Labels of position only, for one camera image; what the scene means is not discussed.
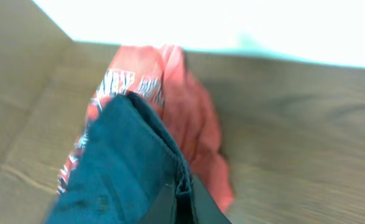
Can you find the navy blue shorts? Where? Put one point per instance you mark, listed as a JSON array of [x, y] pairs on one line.
[[128, 158]]

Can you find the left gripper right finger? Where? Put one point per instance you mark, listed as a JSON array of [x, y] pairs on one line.
[[204, 208]]

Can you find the red printed t-shirt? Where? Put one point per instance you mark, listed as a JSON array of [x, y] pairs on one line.
[[160, 76]]

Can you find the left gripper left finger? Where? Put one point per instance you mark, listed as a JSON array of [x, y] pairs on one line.
[[163, 209]]

